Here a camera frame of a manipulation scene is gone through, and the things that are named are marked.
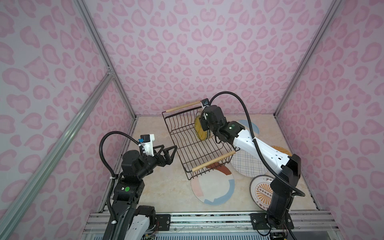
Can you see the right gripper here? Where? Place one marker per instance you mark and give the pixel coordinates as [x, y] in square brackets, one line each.
[203, 121]

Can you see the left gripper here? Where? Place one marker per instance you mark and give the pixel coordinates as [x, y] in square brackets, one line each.
[168, 160]

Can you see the yellow striped plate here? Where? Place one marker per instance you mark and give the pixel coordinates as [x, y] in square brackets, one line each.
[201, 134]

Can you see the black wire dish rack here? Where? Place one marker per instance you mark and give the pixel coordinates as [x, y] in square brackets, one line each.
[199, 152]

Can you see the large pink blue plate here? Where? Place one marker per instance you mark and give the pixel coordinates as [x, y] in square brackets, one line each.
[215, 187]

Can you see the orange woven plate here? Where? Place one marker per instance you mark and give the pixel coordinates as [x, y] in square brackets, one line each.
[282, 150]

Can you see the orange sunburst plate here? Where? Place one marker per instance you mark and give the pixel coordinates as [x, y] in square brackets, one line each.
[261, 191]

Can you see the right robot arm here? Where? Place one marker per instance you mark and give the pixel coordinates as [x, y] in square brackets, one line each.
[286, 169]

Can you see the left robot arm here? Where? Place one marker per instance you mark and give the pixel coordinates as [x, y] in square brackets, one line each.
[128, 220]

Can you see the cream blue plate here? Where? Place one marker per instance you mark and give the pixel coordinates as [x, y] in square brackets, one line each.
[255, 128]

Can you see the white plaid plate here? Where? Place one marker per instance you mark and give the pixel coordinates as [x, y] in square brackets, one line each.
[247, 165]

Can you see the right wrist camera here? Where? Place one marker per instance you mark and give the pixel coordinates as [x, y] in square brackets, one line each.
[205, 103]

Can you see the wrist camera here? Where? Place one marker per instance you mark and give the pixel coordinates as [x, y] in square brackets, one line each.
[146, 144]
[205, 103]

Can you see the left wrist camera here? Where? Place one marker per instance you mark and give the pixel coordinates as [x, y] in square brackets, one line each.
[146, 144]

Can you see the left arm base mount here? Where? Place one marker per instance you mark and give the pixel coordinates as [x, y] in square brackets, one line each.
[159, 222]

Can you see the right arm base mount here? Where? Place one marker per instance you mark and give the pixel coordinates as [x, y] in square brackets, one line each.
[259, 222]

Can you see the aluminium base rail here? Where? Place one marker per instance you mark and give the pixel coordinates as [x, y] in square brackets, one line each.
[308, 221]

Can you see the aluminium frame strut left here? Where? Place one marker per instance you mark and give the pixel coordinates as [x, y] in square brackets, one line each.
[59, 95]

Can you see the aluminium frame strut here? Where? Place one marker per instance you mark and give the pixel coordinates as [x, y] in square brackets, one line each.
[320, 33]
[59, 95]

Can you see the aluminium frame strut right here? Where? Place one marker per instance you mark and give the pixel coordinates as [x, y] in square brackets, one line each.
[320, 33]

